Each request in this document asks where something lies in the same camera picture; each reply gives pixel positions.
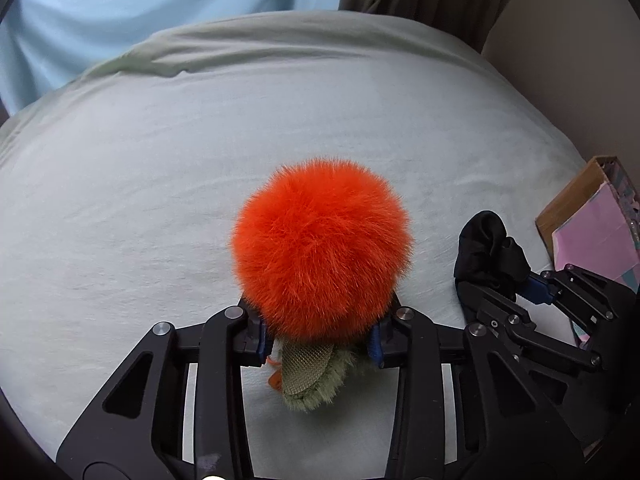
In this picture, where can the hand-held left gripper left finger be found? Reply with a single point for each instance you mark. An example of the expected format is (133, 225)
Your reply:
(252, 342)

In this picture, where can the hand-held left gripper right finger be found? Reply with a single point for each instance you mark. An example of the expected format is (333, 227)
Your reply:
(382, 345)

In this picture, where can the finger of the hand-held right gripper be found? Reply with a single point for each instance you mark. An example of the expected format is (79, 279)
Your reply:
(500, 315)
(545, 292)

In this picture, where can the black scrunchie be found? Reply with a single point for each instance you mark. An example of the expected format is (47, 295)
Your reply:
(487, 250)

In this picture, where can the cardboard box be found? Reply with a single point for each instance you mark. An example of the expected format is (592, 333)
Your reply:
(590, 230)

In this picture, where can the orange fluffy pompom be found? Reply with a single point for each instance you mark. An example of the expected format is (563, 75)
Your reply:
(320, 250)

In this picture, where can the light blue cloth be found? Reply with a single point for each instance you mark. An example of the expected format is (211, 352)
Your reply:
(150, 0)

